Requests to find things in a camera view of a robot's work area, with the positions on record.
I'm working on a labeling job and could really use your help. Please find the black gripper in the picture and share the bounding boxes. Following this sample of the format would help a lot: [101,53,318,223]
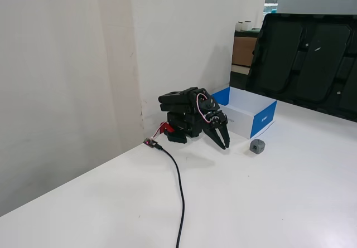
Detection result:
[201,110,230,151]

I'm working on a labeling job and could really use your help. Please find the gray block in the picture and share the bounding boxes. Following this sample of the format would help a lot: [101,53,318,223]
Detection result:
[249,138,267,156]

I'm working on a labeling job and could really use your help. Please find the black perforated clamp block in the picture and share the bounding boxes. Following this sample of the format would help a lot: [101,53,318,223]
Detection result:
[163,130,188,145]

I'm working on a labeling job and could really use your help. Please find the blue and white cardboard box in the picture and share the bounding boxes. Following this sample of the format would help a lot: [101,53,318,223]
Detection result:
[211,86,278,140]

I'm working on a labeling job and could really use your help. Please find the small controller board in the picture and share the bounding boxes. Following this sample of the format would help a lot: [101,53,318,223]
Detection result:
[143,137,159,149]

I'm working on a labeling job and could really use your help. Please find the brown cardboard carton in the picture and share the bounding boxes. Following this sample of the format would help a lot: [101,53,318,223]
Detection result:
[232,36,258,67]

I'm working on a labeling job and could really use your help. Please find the black plastic packaging tray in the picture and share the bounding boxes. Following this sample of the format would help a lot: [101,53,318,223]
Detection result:
[245,13,357,122]

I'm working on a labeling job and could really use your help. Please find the gray panel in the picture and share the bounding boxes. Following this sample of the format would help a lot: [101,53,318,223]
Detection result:
[277,0,357,16]

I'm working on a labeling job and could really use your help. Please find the white red servo wire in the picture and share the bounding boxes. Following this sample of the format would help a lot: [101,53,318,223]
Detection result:
[195,93,213,122]

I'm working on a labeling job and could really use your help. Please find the red clamp handle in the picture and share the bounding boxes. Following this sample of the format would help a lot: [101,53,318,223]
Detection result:
[157,121,176,135]

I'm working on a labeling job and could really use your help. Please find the black power cable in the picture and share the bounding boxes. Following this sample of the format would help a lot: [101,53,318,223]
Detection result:
[155,143,186,248]

